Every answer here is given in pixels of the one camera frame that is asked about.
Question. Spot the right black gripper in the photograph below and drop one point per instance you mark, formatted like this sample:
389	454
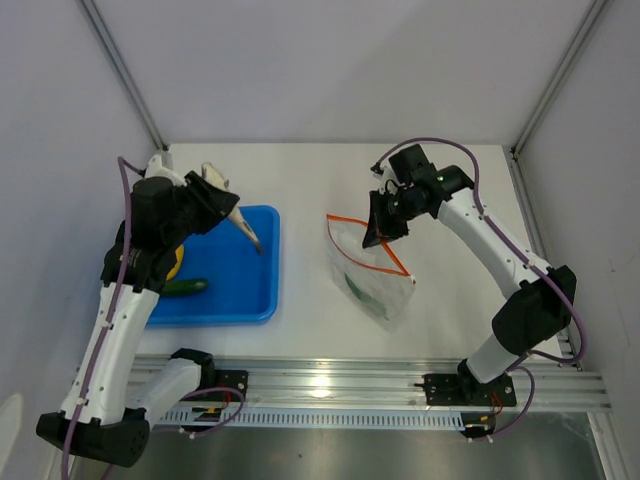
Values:
379	228

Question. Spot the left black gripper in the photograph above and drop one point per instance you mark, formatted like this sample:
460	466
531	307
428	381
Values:
215	201

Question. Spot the grey toy fish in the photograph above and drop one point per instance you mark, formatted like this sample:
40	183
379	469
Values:
235	210

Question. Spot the clear zip bag orange zipper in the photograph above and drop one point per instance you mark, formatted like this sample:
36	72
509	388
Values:
346	255

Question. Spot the yellow orange mango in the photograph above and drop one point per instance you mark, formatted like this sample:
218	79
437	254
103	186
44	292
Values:
179	257

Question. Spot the green chili pepper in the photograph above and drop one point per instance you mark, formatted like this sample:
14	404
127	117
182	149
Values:
369	293

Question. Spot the dark green cucumber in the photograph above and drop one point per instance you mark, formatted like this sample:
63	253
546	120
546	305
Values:
184	287

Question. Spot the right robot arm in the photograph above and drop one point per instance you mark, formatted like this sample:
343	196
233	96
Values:
538	297

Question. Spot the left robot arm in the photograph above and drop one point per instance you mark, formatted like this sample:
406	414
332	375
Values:
98	420

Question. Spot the blue plastic bin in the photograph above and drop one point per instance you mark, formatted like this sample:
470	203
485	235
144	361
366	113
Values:
243	285

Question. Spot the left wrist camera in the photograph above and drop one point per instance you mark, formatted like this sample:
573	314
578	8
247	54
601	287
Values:
161	165

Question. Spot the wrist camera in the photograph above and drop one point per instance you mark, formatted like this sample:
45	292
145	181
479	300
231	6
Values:
386	177
161	165

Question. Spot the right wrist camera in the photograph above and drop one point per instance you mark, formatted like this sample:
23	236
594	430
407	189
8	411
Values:
386	177

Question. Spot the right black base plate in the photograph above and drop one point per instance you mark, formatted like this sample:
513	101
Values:
445	389

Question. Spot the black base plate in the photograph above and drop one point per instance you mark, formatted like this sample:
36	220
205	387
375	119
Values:
445	389
235	379

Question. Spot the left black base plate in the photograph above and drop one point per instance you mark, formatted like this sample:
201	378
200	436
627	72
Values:
235	379

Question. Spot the white slotted cable duct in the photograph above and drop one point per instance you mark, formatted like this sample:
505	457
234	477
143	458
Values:
412	419

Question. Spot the aluminium mounting rail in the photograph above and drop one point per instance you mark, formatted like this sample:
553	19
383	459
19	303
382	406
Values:
289	383

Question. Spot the left aluminium frame post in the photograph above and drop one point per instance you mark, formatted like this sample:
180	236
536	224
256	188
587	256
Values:
106	41

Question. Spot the aluminium frame post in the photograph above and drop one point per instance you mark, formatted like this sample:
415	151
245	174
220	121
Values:
106	41
571	55

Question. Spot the right aluminium frame post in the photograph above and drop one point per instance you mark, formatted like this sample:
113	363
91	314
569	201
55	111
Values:
571	55

